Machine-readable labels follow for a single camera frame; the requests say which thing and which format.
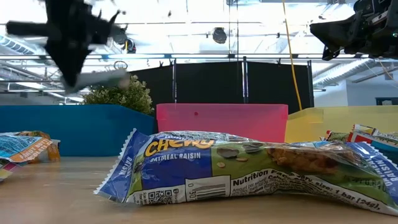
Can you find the orange brown granola bar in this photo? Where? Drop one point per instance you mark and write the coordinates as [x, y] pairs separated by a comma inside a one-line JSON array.
[[53, 152]]

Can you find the small green potted plant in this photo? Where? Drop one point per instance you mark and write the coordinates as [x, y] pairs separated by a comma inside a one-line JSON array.
[[130, 96]]

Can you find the dark framed wall screen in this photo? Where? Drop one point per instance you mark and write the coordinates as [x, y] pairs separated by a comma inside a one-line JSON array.
[[387, 101]]

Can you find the black partition panel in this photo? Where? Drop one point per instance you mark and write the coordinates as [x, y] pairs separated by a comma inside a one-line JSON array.
[[211, 84]]

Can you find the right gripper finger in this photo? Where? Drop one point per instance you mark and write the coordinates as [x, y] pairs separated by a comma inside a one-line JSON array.
[[335, 31], [330, 53]]

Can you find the Chewy oatmeal raisin granola bar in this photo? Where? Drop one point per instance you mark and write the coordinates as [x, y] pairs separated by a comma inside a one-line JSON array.
[[186, 161]]

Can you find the red plastic sorting tray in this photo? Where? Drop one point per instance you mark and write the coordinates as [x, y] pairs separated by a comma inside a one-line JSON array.
[[224, 121]]

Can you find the blue plastic sorting tray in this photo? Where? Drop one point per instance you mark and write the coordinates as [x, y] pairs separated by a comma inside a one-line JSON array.
[[93, 130]]

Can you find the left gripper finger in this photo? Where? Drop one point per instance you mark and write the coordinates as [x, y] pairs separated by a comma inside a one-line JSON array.
[[81, 56], [63, 59]]

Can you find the yellow plastic sorting tray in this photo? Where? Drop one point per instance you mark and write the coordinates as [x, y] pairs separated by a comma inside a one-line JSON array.
[[326, 119]]

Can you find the black overhead camera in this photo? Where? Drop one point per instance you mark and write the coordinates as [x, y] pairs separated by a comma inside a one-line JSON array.
[[219, 35]]

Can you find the cyan peanut butter granola bar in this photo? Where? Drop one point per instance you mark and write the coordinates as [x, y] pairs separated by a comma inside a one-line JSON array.
[[18, 146]]

